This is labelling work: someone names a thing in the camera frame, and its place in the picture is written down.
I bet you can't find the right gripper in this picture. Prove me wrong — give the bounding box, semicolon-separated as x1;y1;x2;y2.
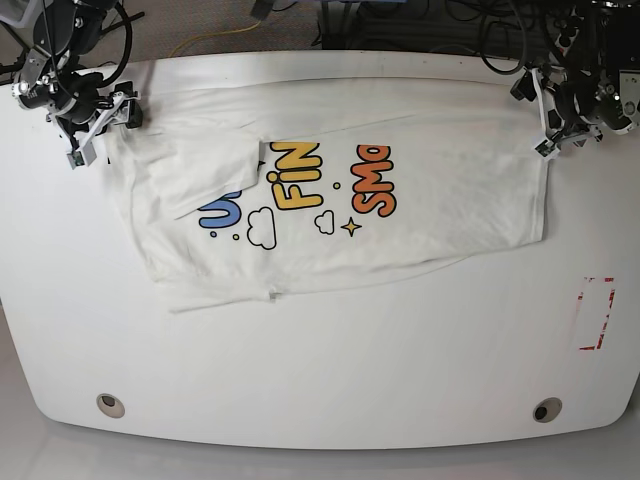
48;82;144;150

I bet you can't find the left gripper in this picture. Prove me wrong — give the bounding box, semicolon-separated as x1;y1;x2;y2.
510;68;603;150

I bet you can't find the white printed T-shirt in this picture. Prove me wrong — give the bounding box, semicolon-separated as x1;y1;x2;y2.
104;78;547;313

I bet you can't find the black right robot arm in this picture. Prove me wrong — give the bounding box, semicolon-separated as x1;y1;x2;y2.
11;1;143;168

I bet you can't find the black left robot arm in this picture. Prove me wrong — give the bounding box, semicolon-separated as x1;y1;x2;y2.
511;1;639;160

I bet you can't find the white power strip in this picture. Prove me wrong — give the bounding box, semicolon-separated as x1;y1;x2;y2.
553;15;582;54

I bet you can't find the red tape rectangle marking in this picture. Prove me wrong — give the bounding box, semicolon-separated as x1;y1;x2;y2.
573;277;616;352

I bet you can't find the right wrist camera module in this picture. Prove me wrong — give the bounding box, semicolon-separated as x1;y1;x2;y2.
66;145;97;169

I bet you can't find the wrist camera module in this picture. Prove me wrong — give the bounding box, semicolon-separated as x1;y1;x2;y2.
66;145;97;169
534;140;561;162

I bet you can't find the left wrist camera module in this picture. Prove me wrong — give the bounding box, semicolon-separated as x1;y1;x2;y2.
534;140;561;162

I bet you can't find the yellow floor cable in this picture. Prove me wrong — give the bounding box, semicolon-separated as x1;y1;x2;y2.
169;19;261;59

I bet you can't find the left table cable grommet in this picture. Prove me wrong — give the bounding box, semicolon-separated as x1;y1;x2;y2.
96;393;126;419

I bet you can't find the table cable grommet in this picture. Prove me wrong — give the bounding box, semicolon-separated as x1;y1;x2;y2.
96;393;126;419
532;397;563;423

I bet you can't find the right table cable grommet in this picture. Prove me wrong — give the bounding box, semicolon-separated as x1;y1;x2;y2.
532;397;563;423

